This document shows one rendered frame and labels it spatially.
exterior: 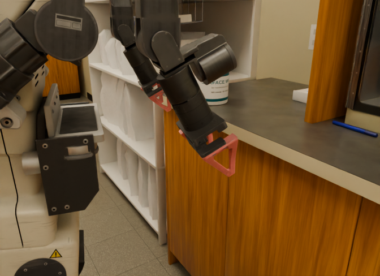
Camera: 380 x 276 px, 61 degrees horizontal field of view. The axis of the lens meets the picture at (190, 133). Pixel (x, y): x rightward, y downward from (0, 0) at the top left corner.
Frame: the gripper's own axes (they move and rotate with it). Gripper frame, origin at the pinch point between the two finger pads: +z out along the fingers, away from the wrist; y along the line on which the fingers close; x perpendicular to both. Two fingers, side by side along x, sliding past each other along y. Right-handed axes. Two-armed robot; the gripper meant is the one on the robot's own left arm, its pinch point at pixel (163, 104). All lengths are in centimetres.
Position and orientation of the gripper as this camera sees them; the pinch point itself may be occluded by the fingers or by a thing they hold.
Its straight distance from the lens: 99.7
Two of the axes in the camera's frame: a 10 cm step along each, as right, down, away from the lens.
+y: -3.1, -3.3, 8.9
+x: -8.5, 5.2, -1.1
